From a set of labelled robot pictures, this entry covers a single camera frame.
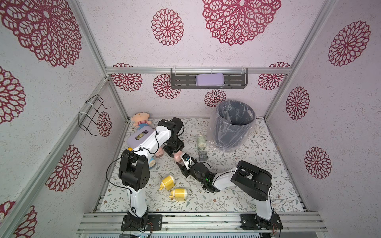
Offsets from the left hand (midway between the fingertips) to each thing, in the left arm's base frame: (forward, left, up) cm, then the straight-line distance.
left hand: (179, 152), depth 86 cm
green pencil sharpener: (+11, -14, -6) cm, 18 cm away
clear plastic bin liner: (+14, -19, 0) cm, 24 cm away
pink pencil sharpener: (-4, +1, +4) cm, 6 cm away
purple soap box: (+37, -18, +24) cm, 48 cm away
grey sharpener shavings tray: (+5, -15, -13) cm, 20 cm away
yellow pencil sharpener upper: (-16, +6, -4) cm, 18 cm away
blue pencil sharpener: (-4, +17, -5) cm, 18 cm away
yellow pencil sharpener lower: (-22, -1, -4) cm, 22 cm away
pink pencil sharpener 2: (+4, +13, -7) cm, 16 cm away
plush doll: (+32, +31, -6) cm, 45 cm away
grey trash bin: (+20, -35, +4) cm, 40 cm away
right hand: (-2, 0, -3) cm, 4 cm away
